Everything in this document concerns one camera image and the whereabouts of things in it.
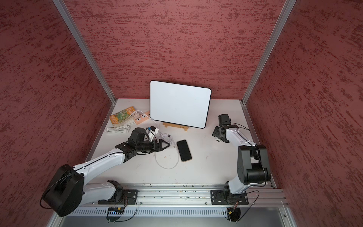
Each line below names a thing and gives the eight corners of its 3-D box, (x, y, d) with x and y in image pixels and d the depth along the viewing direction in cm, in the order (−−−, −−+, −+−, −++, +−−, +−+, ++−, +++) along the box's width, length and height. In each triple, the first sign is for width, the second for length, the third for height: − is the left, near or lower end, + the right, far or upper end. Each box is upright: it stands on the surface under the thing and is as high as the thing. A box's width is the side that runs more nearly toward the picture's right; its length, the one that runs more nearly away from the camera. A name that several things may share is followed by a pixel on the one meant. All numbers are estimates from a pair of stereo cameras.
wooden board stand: (162, 127, 103) (162, 124, 100) (163, 124, 105) (163, 121, 102) (187, 131, 101) (187, 128, 98) (188, 128, 103) (188, 125, 100)
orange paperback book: (113, 125, 104) (111, 124, 102) (110, 118, 109) (108, 116, 107) (137, 114, 111) (136, 112, 109) (133, 107, 116) (132, 105, 114)
